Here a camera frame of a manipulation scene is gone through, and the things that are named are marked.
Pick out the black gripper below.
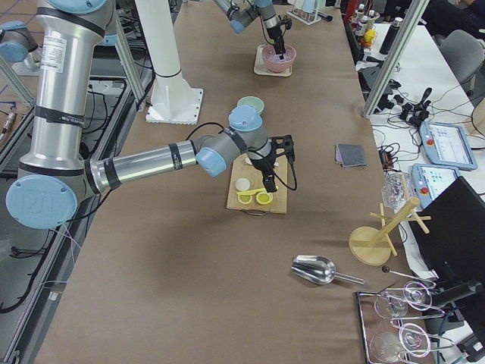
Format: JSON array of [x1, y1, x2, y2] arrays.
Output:
[[249, 134, 294, 192], [267, 15, 291, 60]]

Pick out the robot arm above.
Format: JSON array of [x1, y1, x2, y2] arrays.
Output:
[[5, 1, 292, 229], [214, 0, 292, 60]]

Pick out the pink bowl of ice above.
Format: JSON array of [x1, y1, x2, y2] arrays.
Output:
[[261, 45, 296, 73]]

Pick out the mint green bowl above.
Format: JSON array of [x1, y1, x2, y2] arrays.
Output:
[[237, 96, 264, 114]]

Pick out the metal ice scoop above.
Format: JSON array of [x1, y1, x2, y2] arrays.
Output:
[[291, 255, 365, 285]]

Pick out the yellow plastic knife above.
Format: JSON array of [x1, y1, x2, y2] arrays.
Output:
[[236, 188, 277, 196]]

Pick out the upper lemon slice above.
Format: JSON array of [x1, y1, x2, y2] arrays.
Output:
[[255, 191, 274, 206]]

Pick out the lemon slice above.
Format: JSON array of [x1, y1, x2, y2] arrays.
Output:
[[255, 191, 274, 206], [237, 194, 253, 206]]

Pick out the white steamed bun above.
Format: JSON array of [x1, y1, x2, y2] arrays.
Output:
[[235, 177, 251, 192]]

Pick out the beige serving tray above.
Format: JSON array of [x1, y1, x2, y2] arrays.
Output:
[[253, 45, 293, 77]]

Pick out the bamboo cutting board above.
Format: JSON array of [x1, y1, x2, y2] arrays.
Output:
[[227, 155, 287, 214]]

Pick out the lower lemon slice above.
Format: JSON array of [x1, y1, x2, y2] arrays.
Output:
[[237, 194, 253, 206]]

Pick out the folded grey cloth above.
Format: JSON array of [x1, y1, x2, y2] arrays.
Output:
[[335, 143, 367, 167]]

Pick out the black bottle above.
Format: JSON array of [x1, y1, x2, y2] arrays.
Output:
[[379, 17, 403, 55]]

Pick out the wooden mug tree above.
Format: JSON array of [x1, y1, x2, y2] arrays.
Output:
[[349, 197, 431, 266]]

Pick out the lower teach pendant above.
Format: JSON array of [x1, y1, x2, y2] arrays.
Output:
[[411, 163, 461, 209]]

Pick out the teach pendant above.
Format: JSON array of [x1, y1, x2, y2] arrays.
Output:
[[411, 163, 461, 209], [419, 121, 478, 171]]

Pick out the upper teach pendant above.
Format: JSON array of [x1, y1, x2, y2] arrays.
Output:
[[419, 121, 478, 171]]

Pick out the black monitor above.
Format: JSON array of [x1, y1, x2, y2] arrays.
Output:
[[409, 177, 484, 283]]

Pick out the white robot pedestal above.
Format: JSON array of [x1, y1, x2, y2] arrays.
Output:
[[136, 0, 203, 125]]

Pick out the aluminium frame post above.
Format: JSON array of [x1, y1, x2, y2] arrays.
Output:
[[362, 0, 429, 119]]

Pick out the wire glass rack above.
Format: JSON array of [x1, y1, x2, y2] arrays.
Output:
[[355, 281, 455, 363]]

